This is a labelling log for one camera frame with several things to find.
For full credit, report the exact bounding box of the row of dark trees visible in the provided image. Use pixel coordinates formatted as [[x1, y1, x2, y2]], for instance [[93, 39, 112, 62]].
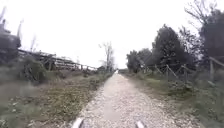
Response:
[[125, 0, 224, 74]]

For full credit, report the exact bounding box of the robot's own part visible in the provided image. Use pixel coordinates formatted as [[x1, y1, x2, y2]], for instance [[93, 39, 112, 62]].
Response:
[[134, 120, 146, 128], [71, 117, 84, 128]]

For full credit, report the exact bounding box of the bare thin tree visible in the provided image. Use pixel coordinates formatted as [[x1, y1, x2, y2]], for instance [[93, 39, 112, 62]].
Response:
[[98, 41, 116, 73]]

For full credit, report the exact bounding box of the pale gravel path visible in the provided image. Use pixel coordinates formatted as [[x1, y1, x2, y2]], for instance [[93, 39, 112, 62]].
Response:
[[68, 70, 198, 128]]

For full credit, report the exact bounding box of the green bush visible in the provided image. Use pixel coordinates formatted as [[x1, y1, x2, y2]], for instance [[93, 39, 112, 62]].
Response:
[[19, 56, 49, 84]]

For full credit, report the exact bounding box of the weedy grass verge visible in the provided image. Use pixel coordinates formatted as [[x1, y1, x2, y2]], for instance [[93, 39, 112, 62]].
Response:
[[119, 71, 224, 128], [0, 68, 114, 128]]

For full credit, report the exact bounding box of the long low building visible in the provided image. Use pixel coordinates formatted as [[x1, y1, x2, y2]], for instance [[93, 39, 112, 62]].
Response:
[[39, 54, 83, 70]]

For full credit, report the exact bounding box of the wooden rail fence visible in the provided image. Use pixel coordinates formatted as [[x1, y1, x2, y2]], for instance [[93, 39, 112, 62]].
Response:
[[143, 56, 224, 85], [18, 49, 101, 72]]

